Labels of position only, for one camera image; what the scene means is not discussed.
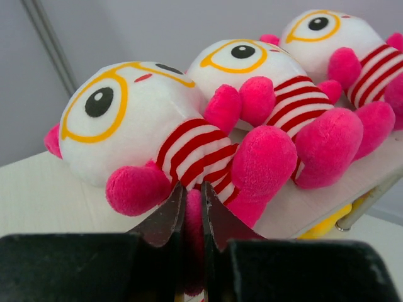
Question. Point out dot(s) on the yellow plush inside shelf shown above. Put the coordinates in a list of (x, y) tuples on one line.
[(326, 225)]

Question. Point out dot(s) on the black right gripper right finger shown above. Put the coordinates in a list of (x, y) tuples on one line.
[(220, 225)]

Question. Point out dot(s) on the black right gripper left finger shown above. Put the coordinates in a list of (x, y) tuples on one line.
[(160, 226)]

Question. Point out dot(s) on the white pink plush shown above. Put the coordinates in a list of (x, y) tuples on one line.
[(332, 45), (136, 129), (276, 91)]

